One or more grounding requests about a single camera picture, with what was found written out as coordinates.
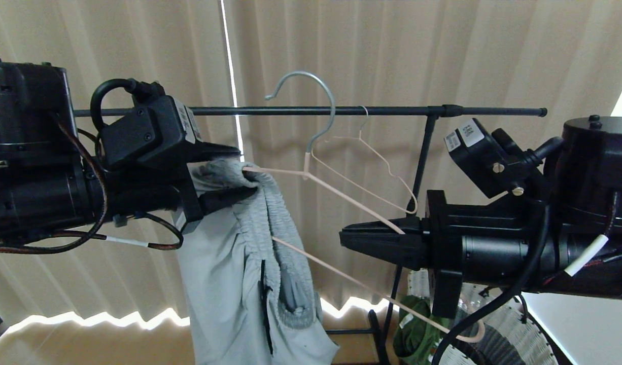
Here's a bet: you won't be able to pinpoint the beige curtain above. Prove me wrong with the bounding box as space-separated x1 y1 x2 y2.
0 0 622 330

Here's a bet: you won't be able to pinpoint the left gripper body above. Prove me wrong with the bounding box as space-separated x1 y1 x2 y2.
0 152 206 241

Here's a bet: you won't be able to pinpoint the pale grey shorts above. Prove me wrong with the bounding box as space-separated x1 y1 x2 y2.
175 158 340 365

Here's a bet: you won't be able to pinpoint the green garment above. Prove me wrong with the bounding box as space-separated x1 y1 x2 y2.
392 296 446 365

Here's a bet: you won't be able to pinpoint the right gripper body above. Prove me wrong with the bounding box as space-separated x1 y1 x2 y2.
427 191 622 319

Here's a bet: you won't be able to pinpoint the white laundry basket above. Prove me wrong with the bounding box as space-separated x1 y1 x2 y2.
406 269 560 365

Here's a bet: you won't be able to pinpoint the black clothes rack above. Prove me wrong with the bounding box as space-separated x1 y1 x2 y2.
73 104 548 365

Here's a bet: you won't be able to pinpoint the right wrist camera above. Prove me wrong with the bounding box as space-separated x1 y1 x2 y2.
444 118 565 199

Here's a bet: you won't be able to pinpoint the pink clothes hanger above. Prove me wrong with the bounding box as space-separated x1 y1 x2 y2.
311 106 418 214
241 71 487 344

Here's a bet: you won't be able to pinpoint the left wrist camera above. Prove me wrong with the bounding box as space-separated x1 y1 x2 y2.
97 93 204 170

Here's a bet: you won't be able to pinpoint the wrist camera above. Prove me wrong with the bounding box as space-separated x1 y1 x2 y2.
444 118 565 199
97 93 204 170

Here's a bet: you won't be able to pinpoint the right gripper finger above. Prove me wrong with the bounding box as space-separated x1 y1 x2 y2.
352 218 427 235
340 231 427 269

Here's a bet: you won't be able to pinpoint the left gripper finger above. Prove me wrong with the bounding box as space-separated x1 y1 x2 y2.
192 143 240 163
202 189 258 214

